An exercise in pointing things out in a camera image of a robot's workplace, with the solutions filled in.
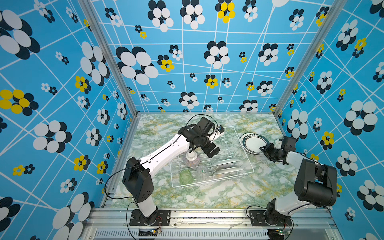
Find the green rimmed white plate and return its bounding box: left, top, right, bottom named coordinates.
left=240, top=133, right=270, bottom=155

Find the white wire dish rack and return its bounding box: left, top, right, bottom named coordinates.
left=170, top=127, right=254, bottom=188

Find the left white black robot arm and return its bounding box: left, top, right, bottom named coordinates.
left=122, top=115, right=225, bottom=225

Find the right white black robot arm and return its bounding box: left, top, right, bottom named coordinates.
left=260, top=137, right=337, bottom=226

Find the front white plate in rack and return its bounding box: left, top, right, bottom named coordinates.
left=214, top=167, right=244, bottom=175

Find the clear glass cup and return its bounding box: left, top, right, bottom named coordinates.
left=196, top=166, right=210, bottom=182

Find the green glass cup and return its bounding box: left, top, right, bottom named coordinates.
left=179, top=170, right=194, bottom=186

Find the right circuit board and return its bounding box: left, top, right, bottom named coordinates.
left=268, top=230, right=285, bottom=240

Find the circuit board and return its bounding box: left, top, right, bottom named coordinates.
left=268, top=230, right=285, bottom=240
left=139, top=228, right=162, bottom=237

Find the left circuit board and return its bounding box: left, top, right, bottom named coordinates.
left=139, top=228, right=162, bottom=237

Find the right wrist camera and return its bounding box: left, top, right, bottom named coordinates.
left=275, top=139, right=283, bottom=149

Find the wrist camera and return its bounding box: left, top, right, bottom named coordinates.
left=209, top=125, right=225, bottom=142
left=275, top=139, right=283, bottom=149

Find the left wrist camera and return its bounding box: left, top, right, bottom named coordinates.
left=209, top=125, right=225, bottom=142

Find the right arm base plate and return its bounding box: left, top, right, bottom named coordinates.
left=248, top=210, right=293, bottom=227

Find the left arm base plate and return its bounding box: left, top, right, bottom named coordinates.
left=128, top=210, right=171, bottom=227

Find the aluminium front rail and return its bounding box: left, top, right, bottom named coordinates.
left=81, top=209, right=342, bottom=240

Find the right aluminium frame post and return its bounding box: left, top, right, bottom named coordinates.
left=274, top=0, right=347, bottom=119

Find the aluminium frame post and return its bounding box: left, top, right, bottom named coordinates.
left=79, top=0, right=138, bottom=118
left=274, top=0, right=347, bottom=119

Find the left aluminium frame post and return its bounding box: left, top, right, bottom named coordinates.
left=79, top=0, right=138, bottom=118

